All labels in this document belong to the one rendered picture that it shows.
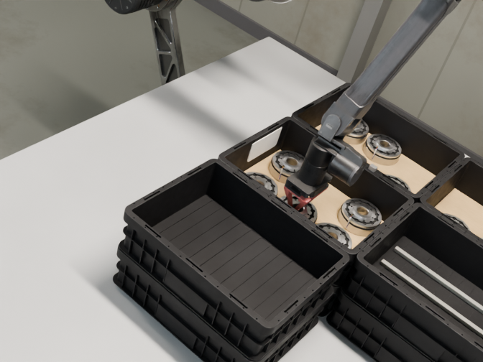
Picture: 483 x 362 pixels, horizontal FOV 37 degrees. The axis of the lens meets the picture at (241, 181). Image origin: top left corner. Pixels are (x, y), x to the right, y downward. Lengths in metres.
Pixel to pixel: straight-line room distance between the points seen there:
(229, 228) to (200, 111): 0.64
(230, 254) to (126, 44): 2.36
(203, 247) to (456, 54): 2.27
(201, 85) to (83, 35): 1.59
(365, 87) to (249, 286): 0.49
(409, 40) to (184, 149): 0.79
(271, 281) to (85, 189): 0.57
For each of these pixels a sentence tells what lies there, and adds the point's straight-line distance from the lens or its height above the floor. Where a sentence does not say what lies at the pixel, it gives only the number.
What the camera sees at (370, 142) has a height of 0.86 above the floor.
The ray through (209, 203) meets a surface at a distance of 1.70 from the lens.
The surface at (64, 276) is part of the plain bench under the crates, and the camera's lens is 1.66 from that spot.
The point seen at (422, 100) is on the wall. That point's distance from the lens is 3.77.
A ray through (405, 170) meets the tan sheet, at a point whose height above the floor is 0.83.
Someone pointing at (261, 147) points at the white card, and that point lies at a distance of 1.82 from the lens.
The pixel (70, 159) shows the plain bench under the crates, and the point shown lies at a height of 0.70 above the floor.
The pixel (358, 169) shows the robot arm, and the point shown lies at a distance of 1.55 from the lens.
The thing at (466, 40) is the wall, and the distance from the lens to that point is 3.58.
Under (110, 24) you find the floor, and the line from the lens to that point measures 3.97.
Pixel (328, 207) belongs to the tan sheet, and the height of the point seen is 0.83.
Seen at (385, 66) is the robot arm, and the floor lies 1.26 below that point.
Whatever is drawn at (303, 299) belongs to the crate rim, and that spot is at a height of 0.93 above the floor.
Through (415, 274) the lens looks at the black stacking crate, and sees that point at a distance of 1.75.
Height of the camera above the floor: 1.96
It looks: 39 degrees down
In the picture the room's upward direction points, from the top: 18 degrees clockwise
